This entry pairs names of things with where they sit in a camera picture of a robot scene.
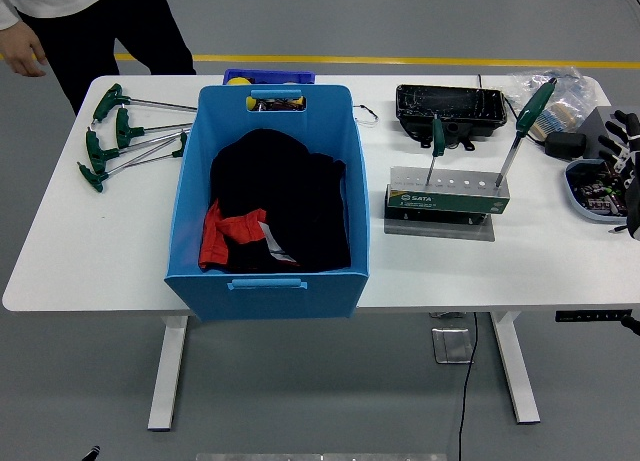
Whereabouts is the black garment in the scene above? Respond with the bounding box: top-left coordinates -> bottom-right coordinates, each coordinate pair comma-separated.
198,128 -> 352,275

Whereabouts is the person's right hand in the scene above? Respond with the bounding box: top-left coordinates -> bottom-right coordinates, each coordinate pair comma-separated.
0,20 -> 49,77

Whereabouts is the black power adapter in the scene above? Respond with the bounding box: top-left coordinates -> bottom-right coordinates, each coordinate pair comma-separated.
543,132 -> 587,161

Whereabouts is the thin black adapter cord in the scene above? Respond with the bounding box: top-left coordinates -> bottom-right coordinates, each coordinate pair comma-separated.
477,73 -> 547,145

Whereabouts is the small dark blue bin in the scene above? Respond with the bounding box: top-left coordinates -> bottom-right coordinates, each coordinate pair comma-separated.
222,68 -> 317,86

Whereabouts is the long green T-handle hex key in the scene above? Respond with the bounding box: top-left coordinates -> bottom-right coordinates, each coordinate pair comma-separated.
494,77 -> 558,189

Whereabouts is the white table leg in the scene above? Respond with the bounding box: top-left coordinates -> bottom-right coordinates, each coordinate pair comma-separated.
488,310 -> 542,425
147,314 -> 190,432

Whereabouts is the dark electronic parts heap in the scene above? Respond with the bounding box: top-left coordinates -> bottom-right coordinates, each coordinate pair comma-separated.
572,161 -> 629,217

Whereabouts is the red garment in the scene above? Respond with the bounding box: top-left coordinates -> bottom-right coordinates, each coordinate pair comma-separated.
198,199 -> 301,271

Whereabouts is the clear plastic parts bag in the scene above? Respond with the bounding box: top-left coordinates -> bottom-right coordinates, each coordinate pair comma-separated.
507,65 -> 599,132

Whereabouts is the square metal floor plate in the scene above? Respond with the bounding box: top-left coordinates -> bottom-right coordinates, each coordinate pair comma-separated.
431,327 -> 475,365

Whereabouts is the light blue bowl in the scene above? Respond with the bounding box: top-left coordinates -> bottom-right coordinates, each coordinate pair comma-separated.
564,159 -> 632,226

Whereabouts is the black table control panel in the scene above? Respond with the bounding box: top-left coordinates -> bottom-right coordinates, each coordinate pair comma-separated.
554,309 -> 634,324

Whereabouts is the silver wire carabiner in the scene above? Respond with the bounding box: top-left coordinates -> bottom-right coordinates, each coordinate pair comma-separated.
352,103 -> 380,128

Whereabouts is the person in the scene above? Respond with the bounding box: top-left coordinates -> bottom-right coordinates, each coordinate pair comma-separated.
0,0 -> 197,116

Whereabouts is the short green T-handle hex key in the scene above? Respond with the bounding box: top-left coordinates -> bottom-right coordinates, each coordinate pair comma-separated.
425,113 -> 447,187

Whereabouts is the grey square box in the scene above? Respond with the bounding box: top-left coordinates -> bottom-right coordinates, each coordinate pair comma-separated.
574,105 -> 626,163

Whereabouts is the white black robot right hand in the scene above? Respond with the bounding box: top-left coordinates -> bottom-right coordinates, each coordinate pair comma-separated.
597,109 -> 640,240

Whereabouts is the green metal hex key stand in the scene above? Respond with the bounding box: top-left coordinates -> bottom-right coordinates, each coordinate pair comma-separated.
383,166 -> 512,243

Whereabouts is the large light blue plastic box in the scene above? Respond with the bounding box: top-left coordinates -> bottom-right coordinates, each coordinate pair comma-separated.
163,83 -> 372,324

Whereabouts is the taped resistor strip bundle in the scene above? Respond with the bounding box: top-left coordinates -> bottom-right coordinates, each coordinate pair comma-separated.
522,103 -> 586,141

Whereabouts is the black plastic tray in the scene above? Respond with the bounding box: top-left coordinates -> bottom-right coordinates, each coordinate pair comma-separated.
395,83 -> 509,152

